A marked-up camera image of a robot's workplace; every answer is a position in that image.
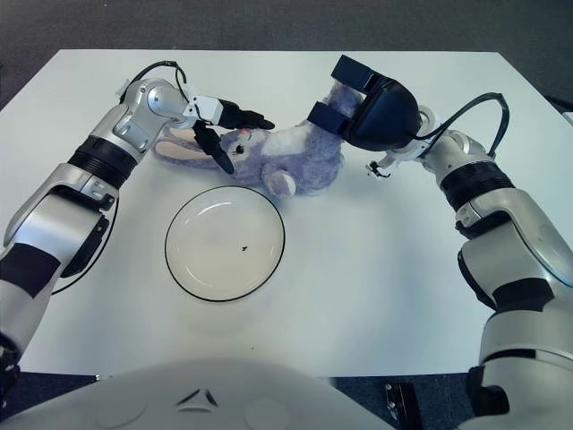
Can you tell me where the purple plush rabbit doll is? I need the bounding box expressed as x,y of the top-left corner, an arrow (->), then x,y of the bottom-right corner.
154,84 -> 366,197

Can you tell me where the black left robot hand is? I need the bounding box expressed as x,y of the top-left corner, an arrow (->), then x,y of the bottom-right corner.
192,100 -> 277,176

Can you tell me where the white plate with black rim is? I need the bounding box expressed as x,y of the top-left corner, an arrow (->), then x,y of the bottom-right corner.
164,185 -> 287,302

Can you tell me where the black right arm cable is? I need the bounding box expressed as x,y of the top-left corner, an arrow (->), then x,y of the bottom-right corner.
415,92 -> 510,158

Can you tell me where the light grey robot torso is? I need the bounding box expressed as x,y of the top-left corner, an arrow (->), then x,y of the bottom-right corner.
0,357 -> 404,430

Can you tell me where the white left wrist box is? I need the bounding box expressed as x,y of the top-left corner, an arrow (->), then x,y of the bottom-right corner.
185,94 -> 225,126

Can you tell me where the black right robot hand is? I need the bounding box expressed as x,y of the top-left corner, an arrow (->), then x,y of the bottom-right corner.
307,55 -> 423,152

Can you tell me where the black metal bracket with screws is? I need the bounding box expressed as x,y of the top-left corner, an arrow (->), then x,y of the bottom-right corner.
383,380 -> 420,430

